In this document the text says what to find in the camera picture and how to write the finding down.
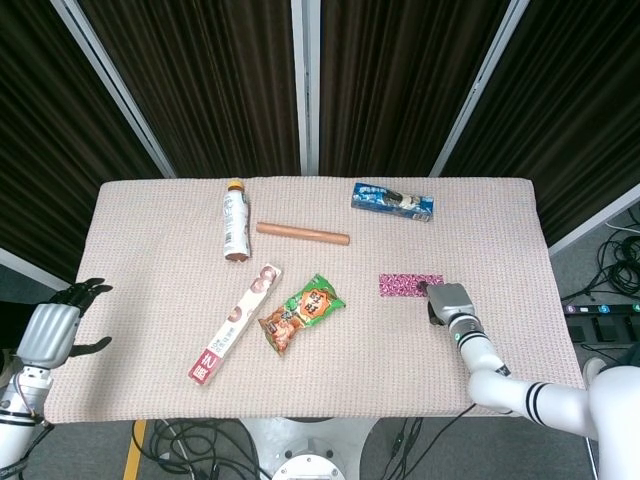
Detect brown wooden rolling pin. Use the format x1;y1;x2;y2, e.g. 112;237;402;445
255;221;351;248

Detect white partition frame rail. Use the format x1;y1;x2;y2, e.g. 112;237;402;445
547;182;640;257
0;247;71;292

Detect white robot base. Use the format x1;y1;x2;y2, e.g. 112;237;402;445
239;417;379;480

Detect black cable tangle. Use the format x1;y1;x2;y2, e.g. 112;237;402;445
144;418;281;480
559;207;640;304

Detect pink waffle table cloth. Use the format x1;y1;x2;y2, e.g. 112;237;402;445
43;175;587;425

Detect white partition frame post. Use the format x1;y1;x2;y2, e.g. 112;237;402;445
429;0;531;177
291;0;321;176
49;0;177;179

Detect white bottle yellow cap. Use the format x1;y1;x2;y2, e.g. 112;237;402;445
222;180;252;264

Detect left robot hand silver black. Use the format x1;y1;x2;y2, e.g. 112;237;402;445
17;277;114;370

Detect green snack bag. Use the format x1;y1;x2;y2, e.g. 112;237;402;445
257;273;347;357

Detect dark pleated curtain panel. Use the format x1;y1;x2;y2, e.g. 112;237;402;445
319;0;511;177
77;0;301;179
439;0;640;247
0;0;166;284

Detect blue cookie box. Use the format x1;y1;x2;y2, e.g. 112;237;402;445
350;181;435;224

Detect black cable with inline box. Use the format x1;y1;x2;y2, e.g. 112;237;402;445
382;418;426;480

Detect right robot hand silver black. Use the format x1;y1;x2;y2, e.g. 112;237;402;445
417;281;475;327

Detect yellow floor tape strip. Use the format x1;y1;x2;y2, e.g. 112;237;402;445
122;419;149;480

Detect long white baking paper box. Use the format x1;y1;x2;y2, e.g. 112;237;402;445
187;263;284;387

